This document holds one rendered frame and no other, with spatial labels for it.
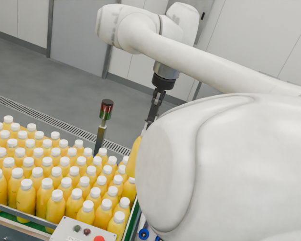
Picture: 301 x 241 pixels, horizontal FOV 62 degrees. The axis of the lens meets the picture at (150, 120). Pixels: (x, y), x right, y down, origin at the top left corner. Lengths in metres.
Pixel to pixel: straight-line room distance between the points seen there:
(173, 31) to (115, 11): 0.16
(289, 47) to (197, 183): 4.11
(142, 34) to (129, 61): 3.93
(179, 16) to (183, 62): 0.23
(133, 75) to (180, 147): 4.39
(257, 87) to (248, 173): 0.29
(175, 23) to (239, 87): 0.33
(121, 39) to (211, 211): 0.54
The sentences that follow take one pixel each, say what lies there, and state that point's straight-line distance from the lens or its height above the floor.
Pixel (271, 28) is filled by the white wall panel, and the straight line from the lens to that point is 4.17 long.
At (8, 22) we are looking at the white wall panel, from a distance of 5.74.
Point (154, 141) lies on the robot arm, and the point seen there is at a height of 1.78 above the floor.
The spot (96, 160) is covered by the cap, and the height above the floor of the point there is 1.10.
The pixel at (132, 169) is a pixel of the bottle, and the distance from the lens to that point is 0.99.
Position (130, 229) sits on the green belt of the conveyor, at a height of 0.89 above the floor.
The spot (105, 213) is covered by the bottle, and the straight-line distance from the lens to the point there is 1.05.
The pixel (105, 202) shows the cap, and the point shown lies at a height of 1.10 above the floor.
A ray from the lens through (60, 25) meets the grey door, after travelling 4.98.
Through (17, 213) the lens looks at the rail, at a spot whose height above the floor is 0.97.
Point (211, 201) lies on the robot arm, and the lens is 0.17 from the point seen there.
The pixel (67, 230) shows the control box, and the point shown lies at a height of 1.10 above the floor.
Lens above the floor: 1.89
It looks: 30 degrees down
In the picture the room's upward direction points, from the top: 17 degrees clockwise
